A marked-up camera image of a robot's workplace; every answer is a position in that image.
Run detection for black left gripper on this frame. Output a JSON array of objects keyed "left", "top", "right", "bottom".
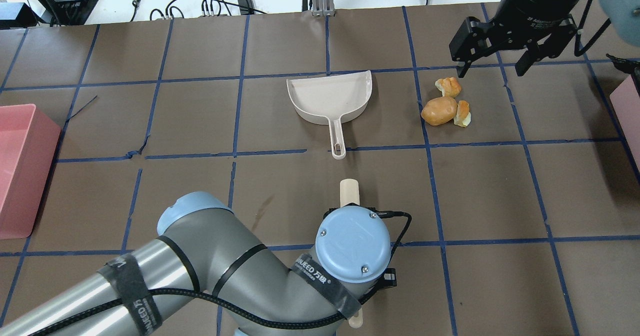
[{"left": 325, "top": 205, "right": 398, "bottom": 307}]

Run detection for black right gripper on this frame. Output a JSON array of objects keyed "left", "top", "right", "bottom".
[{"left": 448, "top": 0, "right": 579, "bottom": 78}]

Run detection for white hand brush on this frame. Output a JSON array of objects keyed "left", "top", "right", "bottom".
[{"left": 339, "top": 178, "right": 364, "bottom": 329}]

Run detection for white plastic dustpan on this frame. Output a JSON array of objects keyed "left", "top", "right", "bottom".
[{"left": 286, "top": 70, "right": 373, "bottom": 160}]

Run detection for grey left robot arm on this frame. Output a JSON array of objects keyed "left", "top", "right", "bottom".
[{"left": 1, "top": 191, "right": 401, "bottom": 336}]

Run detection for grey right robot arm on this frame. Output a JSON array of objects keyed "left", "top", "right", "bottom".
[{"left": 448, "top": 0, "right": 639, "bottom": 77}]

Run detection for pink plastic bin left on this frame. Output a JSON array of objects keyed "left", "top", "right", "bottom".
[{"left": 0, "top": 103, "right": 61, "bottom": 240}]

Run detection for torn bread piece upper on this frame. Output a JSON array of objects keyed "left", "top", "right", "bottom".
[{"left": 434, "top": 76, "right": 462, "bottom": 99}]

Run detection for torn bread piece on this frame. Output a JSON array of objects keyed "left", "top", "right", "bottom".
[
  {"left": 434, "top": 76, "right": 462, "bottom": 99},
  {"left": 453, "top": 100, "right": 472, "bottom": 128}
]

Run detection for torn bread piece lower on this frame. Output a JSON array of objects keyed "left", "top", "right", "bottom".
[{"left": 453, "top": 100, "right": 472, "bottom": 128}]

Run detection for black device on desk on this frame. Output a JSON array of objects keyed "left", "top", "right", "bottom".
[{"left": 53, "top": 0, "right": 99, "bottom": 26}]

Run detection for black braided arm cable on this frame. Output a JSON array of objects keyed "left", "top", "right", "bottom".
[{"left": 30, "top": 211, "right": 413, "bottom": 336}]

